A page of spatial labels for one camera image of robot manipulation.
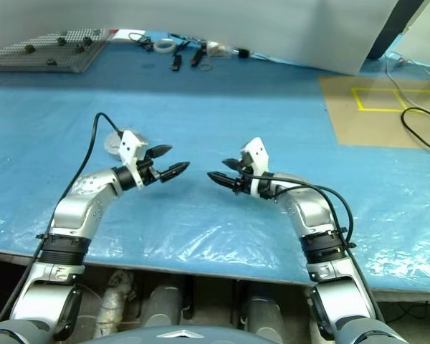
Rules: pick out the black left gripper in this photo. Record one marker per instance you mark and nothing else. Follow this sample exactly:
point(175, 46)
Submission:
point(148, 172)

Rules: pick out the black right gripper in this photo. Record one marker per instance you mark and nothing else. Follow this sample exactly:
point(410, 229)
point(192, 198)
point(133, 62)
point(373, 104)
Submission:
point(245, 179)

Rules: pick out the silver motor end cover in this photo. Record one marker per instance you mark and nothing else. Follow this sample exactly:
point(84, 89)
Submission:
point(112, 142)

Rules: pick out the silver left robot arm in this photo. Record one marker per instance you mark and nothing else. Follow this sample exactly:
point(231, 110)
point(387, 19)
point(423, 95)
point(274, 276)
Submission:
point(79, 200)

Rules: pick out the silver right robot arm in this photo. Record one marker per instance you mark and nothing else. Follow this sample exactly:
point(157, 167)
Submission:
point(315, 211)

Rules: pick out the blue table mat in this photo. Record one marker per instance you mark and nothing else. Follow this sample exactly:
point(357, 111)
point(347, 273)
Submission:
point(236, 107)

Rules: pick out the clear plastic film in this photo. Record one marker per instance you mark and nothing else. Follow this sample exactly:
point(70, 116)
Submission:
point(200, 251)

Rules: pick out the slim black tool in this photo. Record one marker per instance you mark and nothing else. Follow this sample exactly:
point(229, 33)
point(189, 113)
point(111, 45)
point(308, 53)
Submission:
point(176, 64)
point(195, 59)

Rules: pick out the white tape roll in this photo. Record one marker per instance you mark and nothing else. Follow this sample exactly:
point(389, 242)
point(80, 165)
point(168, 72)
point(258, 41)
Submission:
point(165, 52)

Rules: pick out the small black block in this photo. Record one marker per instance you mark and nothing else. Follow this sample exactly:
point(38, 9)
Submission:
point(243, 53)

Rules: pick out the clear plastic bag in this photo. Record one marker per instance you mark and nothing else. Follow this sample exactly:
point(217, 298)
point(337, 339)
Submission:
point(218, 50)

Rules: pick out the white and red packet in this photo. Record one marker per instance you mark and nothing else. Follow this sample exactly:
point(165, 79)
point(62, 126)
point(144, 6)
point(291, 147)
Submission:
point(123, 36)

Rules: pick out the white backdrop board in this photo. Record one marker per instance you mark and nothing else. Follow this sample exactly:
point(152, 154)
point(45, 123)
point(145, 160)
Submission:
point(200, 21)

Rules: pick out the brown cardboard sheet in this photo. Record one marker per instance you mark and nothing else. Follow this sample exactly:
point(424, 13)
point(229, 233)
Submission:
point(362, 125)

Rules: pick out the grey rounded cylinder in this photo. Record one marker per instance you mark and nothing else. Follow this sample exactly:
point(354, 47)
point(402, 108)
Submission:
point(163, 308)
point(265, 315)

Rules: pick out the grey perforated peg board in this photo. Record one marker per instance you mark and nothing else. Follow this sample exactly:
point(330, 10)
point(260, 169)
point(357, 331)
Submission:
point(32, 57)

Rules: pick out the grey robot torso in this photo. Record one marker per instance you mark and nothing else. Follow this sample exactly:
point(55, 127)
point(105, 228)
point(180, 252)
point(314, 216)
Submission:
point(186, 337)

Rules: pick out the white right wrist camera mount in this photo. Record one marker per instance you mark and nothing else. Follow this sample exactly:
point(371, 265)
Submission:
point(258, 152)

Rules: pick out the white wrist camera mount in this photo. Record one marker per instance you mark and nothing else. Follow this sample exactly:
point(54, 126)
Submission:
point(130, 145)
point(258, 152)

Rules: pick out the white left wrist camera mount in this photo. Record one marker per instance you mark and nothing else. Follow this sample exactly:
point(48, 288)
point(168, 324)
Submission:
point(130, 145)

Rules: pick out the dark grey post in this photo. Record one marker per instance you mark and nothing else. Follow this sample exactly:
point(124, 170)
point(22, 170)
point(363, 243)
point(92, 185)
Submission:
point(390, 32)

